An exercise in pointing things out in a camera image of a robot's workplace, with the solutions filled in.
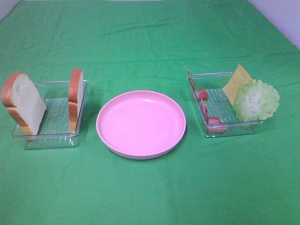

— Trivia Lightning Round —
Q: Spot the bacon strip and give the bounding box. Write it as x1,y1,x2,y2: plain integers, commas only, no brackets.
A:
188,70,209,100
201,98,227,134

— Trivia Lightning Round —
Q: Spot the bread slice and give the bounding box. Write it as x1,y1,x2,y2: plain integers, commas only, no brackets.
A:
68,68,84,133
1,72,46,141

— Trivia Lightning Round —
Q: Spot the yellow cheese slice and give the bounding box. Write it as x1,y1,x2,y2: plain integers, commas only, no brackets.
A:
223,65,253,106

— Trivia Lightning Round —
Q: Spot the green lettuce leaf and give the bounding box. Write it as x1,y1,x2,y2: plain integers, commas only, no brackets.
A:
233,80,280,121

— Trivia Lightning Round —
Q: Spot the pink round plate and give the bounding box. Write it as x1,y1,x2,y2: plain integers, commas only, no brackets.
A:
96,90,187,160

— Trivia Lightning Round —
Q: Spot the clear right plastic tray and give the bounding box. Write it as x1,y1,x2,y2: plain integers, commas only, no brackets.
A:
187,72,264,138

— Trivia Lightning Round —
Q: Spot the clear plastic tray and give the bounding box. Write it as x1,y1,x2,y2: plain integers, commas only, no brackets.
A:
12,80,89,150
187,72,264,138

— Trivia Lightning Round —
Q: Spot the clear left plastic tray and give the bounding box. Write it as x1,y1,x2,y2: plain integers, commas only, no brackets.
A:
12,80,89,150

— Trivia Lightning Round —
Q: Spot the green tablecloth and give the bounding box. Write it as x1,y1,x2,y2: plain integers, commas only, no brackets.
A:
0,0,300,225

